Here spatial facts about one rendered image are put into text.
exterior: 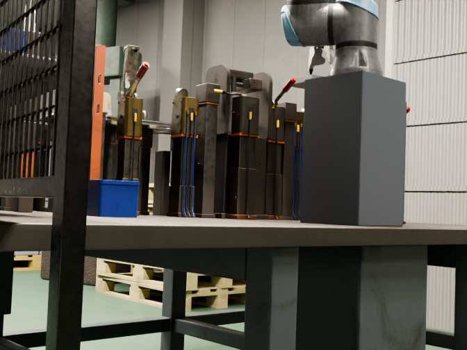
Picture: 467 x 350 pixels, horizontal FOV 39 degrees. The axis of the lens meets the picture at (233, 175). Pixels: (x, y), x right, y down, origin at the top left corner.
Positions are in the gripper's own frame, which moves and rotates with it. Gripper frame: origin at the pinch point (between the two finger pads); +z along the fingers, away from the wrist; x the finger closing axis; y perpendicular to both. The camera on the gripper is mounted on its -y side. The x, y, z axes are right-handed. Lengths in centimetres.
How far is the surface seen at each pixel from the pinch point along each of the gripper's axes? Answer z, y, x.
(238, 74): 2.4, -25.4, 9.2
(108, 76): -71, 14, 409
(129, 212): 48, -68, -27
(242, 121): 19.6, -28.5, -3.6
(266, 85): 5.5, -16.2, 6.4
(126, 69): 6, -63, 7
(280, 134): 20.9, -9.3, 8.7
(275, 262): 57, -48, -68
